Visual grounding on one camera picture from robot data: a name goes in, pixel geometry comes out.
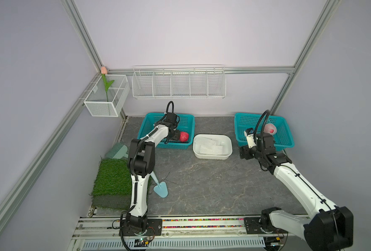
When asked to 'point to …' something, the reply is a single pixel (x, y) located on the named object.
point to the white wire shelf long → (178, 81)
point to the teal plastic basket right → (278, 126)
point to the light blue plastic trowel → (161, 188)
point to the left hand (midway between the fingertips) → (173, 135)
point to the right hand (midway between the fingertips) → (246, 144)
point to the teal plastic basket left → (186, 124)
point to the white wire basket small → (108, 95)
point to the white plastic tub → (227, 149)
